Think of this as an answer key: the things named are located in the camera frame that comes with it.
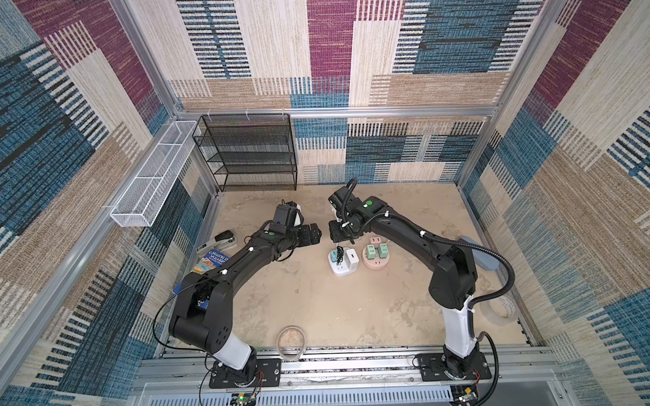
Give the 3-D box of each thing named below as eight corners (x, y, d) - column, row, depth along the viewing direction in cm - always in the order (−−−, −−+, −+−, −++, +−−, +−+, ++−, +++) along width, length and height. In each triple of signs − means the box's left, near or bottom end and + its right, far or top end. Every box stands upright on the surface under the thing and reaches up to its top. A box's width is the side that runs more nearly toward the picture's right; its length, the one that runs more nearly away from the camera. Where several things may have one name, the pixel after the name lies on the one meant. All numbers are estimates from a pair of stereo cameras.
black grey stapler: (204, 262, 100) (198, 254, 95) (200, 255, 102) (194, 247, 97) (238, 243, 105) (234, 234, 101) (234, 236, 107) (229, 228, 103)
